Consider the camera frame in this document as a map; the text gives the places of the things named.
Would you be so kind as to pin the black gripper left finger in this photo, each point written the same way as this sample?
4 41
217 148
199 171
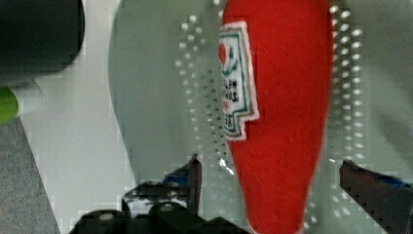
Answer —
167 206

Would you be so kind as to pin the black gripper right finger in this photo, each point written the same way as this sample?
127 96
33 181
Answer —
388 200

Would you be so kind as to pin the red plush ketchup bottle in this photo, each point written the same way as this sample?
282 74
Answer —
276 58

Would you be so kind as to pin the green oval strainer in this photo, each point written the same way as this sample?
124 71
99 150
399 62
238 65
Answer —
166 88

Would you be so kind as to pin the green slotted spatula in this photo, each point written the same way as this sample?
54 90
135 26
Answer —
9 105

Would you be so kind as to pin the black pan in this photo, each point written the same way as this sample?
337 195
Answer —
39 36

